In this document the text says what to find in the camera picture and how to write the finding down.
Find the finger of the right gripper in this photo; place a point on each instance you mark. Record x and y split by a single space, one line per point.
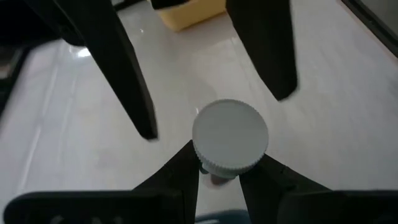
115 68
264 46

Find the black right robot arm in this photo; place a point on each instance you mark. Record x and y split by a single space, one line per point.
25 18

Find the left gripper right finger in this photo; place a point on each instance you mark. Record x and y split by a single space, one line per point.
267 186

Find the yellow plastic bin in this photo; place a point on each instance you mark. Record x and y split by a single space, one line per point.
192 17

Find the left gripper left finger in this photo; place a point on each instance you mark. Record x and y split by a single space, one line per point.
177 186

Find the white-capped medicine bottle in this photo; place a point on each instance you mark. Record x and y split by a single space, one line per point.
230 137

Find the black table frame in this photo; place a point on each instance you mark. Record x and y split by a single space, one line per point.
379 28

